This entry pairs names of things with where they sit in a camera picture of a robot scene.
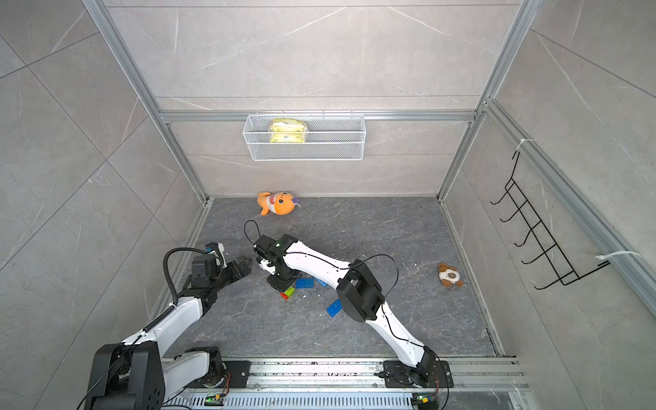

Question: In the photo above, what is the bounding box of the blue lego brick front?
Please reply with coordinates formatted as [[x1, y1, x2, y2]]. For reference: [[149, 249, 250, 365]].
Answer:
[[326, 299, 343, 318]]

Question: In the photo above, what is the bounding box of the black wire hook rack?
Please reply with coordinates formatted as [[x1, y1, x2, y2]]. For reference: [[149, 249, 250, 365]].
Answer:
[[490, 151, 611, 290]]

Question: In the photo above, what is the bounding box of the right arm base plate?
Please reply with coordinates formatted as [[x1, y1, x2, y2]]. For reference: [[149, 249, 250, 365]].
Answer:
[[376, 360, 454, 389]]

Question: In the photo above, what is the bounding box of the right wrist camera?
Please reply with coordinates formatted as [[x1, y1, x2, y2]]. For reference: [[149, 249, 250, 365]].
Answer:
[[258, 259, 276, 275]]

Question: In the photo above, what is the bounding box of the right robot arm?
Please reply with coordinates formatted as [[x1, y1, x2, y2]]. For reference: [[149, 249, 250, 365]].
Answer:
[[249, 235, 444, 387]]

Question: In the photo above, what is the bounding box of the brown white plush toy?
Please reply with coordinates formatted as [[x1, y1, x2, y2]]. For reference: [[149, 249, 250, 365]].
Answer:
[[438, 263, 464, 288]]

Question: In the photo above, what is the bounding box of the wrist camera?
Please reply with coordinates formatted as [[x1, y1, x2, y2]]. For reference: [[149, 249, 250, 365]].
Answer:
[[205, 243, 227, 268], [258, 259, 276, 275]]

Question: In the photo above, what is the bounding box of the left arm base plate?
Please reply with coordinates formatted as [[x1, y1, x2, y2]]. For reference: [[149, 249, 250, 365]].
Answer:
[[186, 360, 251, 389]]

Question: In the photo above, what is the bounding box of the aluminium mounting rail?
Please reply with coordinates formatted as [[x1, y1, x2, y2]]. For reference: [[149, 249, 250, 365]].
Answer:
[[101, 357, 529, 393]]

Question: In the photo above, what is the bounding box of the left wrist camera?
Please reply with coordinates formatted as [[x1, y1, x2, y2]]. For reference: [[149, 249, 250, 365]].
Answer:
[[205, 243, 227, 268]]

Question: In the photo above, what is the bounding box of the orange plush fish toy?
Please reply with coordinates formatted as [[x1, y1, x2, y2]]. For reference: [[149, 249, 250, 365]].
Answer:
[[257, 191, 299, 215]]

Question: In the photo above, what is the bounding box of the white wire mesh basket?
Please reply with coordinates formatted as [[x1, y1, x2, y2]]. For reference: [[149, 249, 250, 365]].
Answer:
[[243, 114, 367, 162]]

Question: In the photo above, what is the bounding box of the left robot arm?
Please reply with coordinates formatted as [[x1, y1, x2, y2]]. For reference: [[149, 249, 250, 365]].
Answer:
[[78, 243, 253, 409]]

